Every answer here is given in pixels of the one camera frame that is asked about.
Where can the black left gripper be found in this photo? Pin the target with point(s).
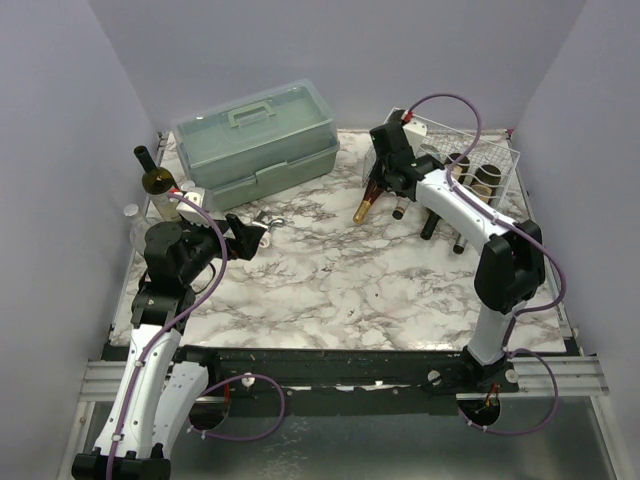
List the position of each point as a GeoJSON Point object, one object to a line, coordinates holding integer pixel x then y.
{"type": "Point", "coordinates": [246, 238]}

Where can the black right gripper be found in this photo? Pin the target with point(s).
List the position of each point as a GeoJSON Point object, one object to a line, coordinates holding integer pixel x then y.
{"type": "Point", "coordinates": [382, 151]}

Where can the clear bottle white cap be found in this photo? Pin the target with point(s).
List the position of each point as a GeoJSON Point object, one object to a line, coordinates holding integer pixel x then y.
{"type": "Point", "coordinates": [187, 186]}

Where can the green bottle silver neck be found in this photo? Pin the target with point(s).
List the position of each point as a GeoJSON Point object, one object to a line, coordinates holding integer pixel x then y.
{"type": "Point", "coordinates": [485, 181]}

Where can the green wine bottle white label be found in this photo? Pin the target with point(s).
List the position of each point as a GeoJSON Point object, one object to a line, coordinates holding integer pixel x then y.
{"type": "Point", "coordinates": [157, 182]}

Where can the clear bottle silver cap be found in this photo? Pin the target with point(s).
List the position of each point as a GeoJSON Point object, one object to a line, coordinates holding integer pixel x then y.
{"type": "Point", "coordinates": [138, 229]}

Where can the dark bottle tan label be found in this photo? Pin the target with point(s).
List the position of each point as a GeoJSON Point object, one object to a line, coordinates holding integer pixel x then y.
{"type": "Point", "coordinates": [396, 117]}

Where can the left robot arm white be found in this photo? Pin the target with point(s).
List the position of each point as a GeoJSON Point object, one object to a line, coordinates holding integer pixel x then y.
{"type": "Point", "coordinates": [157, 390]}

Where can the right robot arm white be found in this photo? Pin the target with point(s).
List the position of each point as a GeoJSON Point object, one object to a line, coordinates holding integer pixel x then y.
{"type": "Point", "coordinates": [510, 268]}

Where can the red wine bottle gold cap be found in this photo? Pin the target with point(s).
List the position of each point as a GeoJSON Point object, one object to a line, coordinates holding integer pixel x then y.
{"type": "Point", "coordinates": [374, 189]}

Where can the clear bottle black gold cap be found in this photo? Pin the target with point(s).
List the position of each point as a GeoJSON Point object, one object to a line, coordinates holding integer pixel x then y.
{"type": "Point", "coordinates": [401, 208]}

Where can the green bottle cream label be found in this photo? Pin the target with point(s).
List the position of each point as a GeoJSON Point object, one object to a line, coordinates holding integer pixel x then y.
{"type": "Point", "coordinates": [443, 205]}

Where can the silver metal stopper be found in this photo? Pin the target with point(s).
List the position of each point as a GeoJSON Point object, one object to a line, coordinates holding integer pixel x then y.
{"type": "Point", "coordinates": [268, 222]}

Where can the green plastic toolbox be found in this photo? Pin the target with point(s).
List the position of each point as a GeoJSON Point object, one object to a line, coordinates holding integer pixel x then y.
{"type": "Point", "coordinates": [258, 145]}

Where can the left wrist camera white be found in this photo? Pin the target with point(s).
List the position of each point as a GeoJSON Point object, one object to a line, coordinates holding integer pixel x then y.
{"type": "Point", "coordinates": [196, 196]}

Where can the white wire wine rack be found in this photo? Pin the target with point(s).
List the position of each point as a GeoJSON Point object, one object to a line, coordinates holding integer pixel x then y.
{"type": "Point", "coordinates": [442, 140]}

